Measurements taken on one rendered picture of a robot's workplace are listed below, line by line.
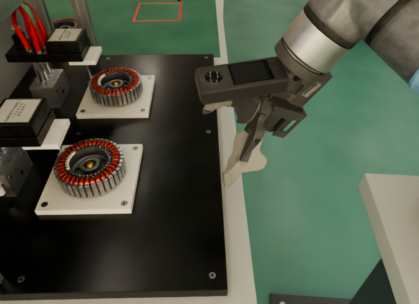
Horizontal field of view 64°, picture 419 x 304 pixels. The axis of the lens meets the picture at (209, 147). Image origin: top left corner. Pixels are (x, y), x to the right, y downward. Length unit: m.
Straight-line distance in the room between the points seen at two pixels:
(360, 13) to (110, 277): 0.44
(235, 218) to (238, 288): 0.12
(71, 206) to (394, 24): 0.49
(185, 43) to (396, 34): 0.74
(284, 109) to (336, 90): 1.86
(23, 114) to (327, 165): 1.47
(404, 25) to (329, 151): 1.49
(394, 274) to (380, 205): 0.12
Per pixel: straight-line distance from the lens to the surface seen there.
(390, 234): 0.62
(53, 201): 0.60
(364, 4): 0.40
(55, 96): 0.79
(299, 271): 1.40
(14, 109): 0.56
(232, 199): 0.59
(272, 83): 0.43
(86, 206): 0.57
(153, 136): 0.68
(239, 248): 0.54
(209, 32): 1.11
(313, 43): 0.41
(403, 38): 0.39
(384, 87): 2.47
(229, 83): 0.42
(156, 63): 0.91
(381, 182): 0.69
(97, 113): 0.74
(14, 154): 0.64
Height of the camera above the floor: 1.22
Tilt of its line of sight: 44 degrees down
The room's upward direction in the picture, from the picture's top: straight up
